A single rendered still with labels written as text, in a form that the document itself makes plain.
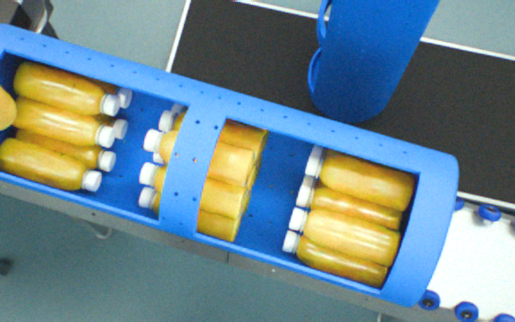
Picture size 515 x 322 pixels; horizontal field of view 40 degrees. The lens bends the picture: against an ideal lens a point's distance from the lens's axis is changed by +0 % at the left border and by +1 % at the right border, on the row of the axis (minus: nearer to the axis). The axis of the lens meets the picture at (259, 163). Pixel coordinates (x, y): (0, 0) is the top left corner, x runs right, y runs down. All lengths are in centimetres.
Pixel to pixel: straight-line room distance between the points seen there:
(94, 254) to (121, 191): 102
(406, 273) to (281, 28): 142
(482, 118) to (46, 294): 154
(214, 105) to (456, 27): 162
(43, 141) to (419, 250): 75
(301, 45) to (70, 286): 112
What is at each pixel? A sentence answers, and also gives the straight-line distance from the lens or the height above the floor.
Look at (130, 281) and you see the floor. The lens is 241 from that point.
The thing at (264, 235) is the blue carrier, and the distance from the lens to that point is 139.
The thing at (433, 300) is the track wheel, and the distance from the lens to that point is 143.
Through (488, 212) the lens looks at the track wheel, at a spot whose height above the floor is 98.
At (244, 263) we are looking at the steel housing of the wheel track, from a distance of 150.
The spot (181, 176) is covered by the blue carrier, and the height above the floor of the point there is 122.
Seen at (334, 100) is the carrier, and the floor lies 32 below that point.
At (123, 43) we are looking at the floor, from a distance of 264.
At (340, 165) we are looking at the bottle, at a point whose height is 114.
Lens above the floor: 236
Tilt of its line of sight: 75 degrees down
